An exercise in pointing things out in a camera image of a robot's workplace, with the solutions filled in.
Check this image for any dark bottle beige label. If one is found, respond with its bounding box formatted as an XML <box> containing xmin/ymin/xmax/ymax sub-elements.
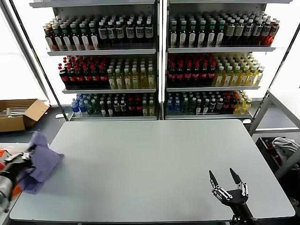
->
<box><xmin>224</xmin><ymin>19</ymin><xmax>236</xmax><ymax>46</ymax></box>
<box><xmin>234</xmin><ymin>19</ymin><xmax>246</xmax><ymax>46</ymax></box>

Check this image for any reddish tea bottle white label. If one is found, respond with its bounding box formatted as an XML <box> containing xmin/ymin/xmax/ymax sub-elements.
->
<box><xmin>43</xmin><ymin>25</ymin><xmax>54</xmax><ymax>52</ymax></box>

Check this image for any small green drink bottle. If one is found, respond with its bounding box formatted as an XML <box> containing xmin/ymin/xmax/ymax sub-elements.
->
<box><xmin>85</xmin><ymin>100</ymin><xmax>94</xmax><ymax>117</ymax></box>
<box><xmin>92</xmin><ymin>100</ymin><xmax>101</xmax><ymax>117</ymax></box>
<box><xmin>188</xmin><ymin>97</ymin><xmax>196</xmax><ymax>115</ymax></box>
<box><xmin>202</xmin><ymin>98</ymin><xmax>210</xmax><ymax>115</ymax></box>
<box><xmin>195</xmin><ymin>98</ymin><xmax>203</xmax><ymax>115</ymax></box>
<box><xmin>181</xmin><ymin>97</ymin><xmax>189</xmax><ymax>115</ymax></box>

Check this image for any grey metal shelving unit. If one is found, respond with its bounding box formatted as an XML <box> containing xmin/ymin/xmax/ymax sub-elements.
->
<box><xmin>163</xmin><ymin>0</ymin><xmax>293</xmax><ymax>120</ymax></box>
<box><xmin>28</xmin><ymin>0</ymin><xmax>162</xmax><ymax>122</ymax></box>

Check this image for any white grey garment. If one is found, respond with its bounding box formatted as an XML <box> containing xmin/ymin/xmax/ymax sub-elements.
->
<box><xmin>271</xmin><ymin>136</ymin><xmax>300</xmax><ymax>162</ymax></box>

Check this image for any open cardboard box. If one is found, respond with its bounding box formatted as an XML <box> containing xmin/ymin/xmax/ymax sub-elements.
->
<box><xmin>0</xmin><ymin>98</ymin><xmax>50</xmax><ymax>133</ymax></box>

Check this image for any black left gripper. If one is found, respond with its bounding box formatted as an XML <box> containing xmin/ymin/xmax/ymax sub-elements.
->
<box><xmin>3</xmin><ymin>151</ymin><xmax>36</xmax><ymax>180</ymax></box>

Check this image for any large yellow juice bottle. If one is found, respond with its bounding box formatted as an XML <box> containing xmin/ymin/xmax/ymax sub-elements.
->
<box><xmin>131</xmin><ymin>67</ymin><xmax>140</xmax><ymax>90</ymax></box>
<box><xmin>253</xmin><ymin>66</ymin><xmax>264</xmax><ymax>86</ymax></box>
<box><xmin>107</xmin><ymin>68</ymin><xmax>116</xmax><ymax>90</ymax></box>
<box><xmin>139</xmin><ymin>67</ymin><xmax>148</xmax><ymax>90</ymax></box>
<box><xmin>147</xmin><ymin>67</ymin><xmax>156</xmax><ymax>89</ymax></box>
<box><xmin>246</xmin><ymin>66</ymin><xmax>257</xmax><ymax>86</ymax></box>
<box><xmin>222</xmin><ymin>66</ymin><xmax>233</xmax><ymax>87</ymax></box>
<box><xmin>213</xmin><ymin>66</ymin><xmax>225</xmax><ymax>87</ymax></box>
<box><xmin>115</xmin><ymin>68</ymin><xmax>124</xmax><ymax>90</ymax></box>
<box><xmin>230</xmin><ymin>66</ymin><xmax>240</xmax><ymax>87</ymax></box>
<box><xmin>238</xmin><ymin>66</ymin><xmax>249</xmax><ymax>87</ymax></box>
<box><xmin>123</xmin><ymin>68</ymin><xmax>132</xmax><ymax>90</ymax></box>

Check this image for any large cola bottle red cap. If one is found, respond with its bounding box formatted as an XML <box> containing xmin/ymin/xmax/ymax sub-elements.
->
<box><xmin>183</xmin><ymin>62</ymin><xmax>192</xmax><ymax>85</ymax></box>
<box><xmin>90</xmin><ymin>65</ymin><xmax>100</xmax><ymax>88</ymax></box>
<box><xmin>199</xmin><ymin>62</ymin><xmax>209</xmax><ymax>85</ymax></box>
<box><xmin>82</xmin><ymin>65</ymin><xmax>92</xmax><ymax>88</ymax></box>
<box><xmin>98</xmin><ymin>64</ymin><xmax>108</xmax><ymax>88</ymax></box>
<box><xmin>207</xmin><ymin>62</ymin><xmax>216</xmax><ymax>85</ymax></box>
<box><xmin>75</xmin><ymin>65</ymin><xmax>84</xmax><ymax>88</ymax></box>
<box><xmin>167</xmin><ymin>62</ymin><xmax>176</xmax><ymax>85</ymax></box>
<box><xmin>191</xmin><ymin>62</ymin><xmax>201</xmax><ymax>85</ymax></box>
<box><xmin>58</xmin><ymin>65</ymin><xmax>69</xmax><ymax>88</ymax></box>
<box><xmin>67</xmin><ymin>65</ymin><xmax>76</xmax><ymax>88</ymax></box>
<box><xmin>175</xmin><ymin>62</ymin><xmax>184</xmax><ymax>85</ymax></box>

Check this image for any blue label water bottle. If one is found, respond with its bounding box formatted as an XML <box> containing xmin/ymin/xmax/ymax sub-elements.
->
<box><xmin>172</xmin><ymin>98</ymin><xmax>180</xmax><ymax>115</ymax></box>
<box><xmin>165</xmin><ymin>98</ymin><xmax>173</xmax><ymax>115</ymax></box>
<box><xmin>78</xmin><ymin>100</ymin><xmax>87</xmax><ymax>117</ymax></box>
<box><xmin>71</xmin><ymin>100</ymin><xmax>79</xmax><ymax>117</ymax></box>

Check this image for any black plastic crate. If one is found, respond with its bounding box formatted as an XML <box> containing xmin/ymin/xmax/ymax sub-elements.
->
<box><xmin>255</xmin><ymin>135</ymin><xmax>300</xmax><ymax>175</ymax></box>

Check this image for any orange and white carton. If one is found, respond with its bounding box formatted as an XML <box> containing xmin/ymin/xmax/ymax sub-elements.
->
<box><xmin>0</xmin><ymin>147</ymin><xmax>10</xmax><ymax>168</ymax></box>

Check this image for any small cola bottle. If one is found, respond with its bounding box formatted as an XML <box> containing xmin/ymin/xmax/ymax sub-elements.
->
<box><xmin>229</xmin><ymin>96</ymin><xmax>237</xmax><ymax>114</ymax></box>
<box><xmin>222</xmin><ymin>96</ymin><xmax>230</xmax><ymax>114</ymax></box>
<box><xmin>135</xmin><ymin>99</ymin><xmax>143</xmax><ymax>117</ymax></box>
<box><xmin>127</xmin><ymin>99</ymin><xmax>135</xmax><ymax>117</ymax></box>

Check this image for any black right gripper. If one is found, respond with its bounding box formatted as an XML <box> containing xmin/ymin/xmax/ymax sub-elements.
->
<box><xmin>208</xmin><ymin>167</ymin><xmax>252</xmax><ymax>218</ymax></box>

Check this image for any dark tea bottle green cap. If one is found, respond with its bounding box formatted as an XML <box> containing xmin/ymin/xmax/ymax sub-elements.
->
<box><xmin>51</xmin><ymin>24</ymin><xmax>63</xmax><ymax>51</ymax></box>
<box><xmin>215</xmin><ymin>20</ymin><xmax>225</xmax><ymax>48</ymax></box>
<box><xmin>79</xmin><ymin>22</ymin><xmax>91</xmax><ymax>51</ymax></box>
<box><xmin>88</xmin><ymin>22</ymin><xmax>100</xmax><ymax>50</ymax></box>
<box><xmin>60</xmin><ymin>23</ymin><xmax>72</xmax><ymax>51</ymax></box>
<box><xmin>69</xmin><ymin>22</ymin><xmax>82</xmax><ymax>51</ymax></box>
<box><xmin>169</xmin><ymin>20</ymin><xmax>179</xmax><ymax>48</ymax></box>
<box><xmin>178</xmin><ymin>20</ymin><xmax>188</xmax><ymax>48</ymax></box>
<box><xmin>197</xmin><ymin>20</ymin><xmax>207</xmax><ymax>48</ymax></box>
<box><xmin>187</xmin><ymin>20</ymin><xmax>197</xmax><ymax>48</ymax></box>
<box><xmin>206</xmin><ymin>20</ymin><xmax>217</xmax><ymax>48</ymax></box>

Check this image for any red drink bottle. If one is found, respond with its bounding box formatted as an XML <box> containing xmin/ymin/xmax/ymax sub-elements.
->
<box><xmin>267</xmin><ymin>20</ymin><xmax>280</xmax><ymax>46</ymax></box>

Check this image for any dark diagonal metal pole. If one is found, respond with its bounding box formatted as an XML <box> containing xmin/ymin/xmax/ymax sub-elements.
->
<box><xmin>250</xmin><ymin>21</ymin><xmax>300</xmax><ymax>124</ymax></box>
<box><xmin>8</xmin><ymin>0</ymin><xmax>69</xmax><ymax>122</ymax></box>

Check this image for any grey metal frame table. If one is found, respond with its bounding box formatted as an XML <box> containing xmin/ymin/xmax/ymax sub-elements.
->
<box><xmin>247</xmin><ymin>88</ymin><xmax>300</xmax><ymax>180</ymax></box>

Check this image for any white packing material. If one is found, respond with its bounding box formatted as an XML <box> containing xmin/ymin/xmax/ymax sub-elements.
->
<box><xmin>0</xmin><ymin>105</ymin><xmax>32</xmax><ymax>118</ymax></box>

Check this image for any dark bottle grey label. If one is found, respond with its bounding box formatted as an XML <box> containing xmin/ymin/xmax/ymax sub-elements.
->
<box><xmin>260</xmin><ymin>20</ymin><xmax>272</xmax><ymax>46</ymax></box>
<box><xmin>252</xmin><ymin>19</ymin><xmax>264</xmax><ymax>46</ymax></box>
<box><xmin>243</xmin><ymin>19</ymin><xmax>255</xmax><ymax>46</ymax></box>

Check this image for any plain purple T-shirt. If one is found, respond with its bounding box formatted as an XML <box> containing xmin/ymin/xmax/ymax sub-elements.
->
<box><xmin>17</xmin><ymin>131</ymin><xmax>64</xmax><ymax>195</ymax></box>

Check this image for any dark bottle black white label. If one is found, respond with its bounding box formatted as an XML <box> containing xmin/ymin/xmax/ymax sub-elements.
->
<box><xmin>97</xmin><ymin>21</ymin><xmax>108</xmax><ymax>49</ymax></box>
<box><xmin>135</xmin><ymin>20</ymin><xmax>144</xmax><ymax>48</ymax></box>
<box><xmin>115</xmin><ymin>20</ymin><xmax>125</xmax><ymax>48</ymax></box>
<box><xmin>144</xmin><ymin>20</ymin><xmax>154</xmax><ymax>48</ymax></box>
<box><xmin>106</xmin><ymin>21</ymin><xmax>116</xmax><ymax>49</ymax></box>
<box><xmin>125</xmin><ymin>20</ymin><xmax>135</xmax><ymax>48</ymax></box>

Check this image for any grey diagonal metal beam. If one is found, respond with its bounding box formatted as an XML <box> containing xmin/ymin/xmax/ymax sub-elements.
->
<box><xmin>0</xmin><ymin>0</ymin><xmax>58</xmax><ymax>107</ymax></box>

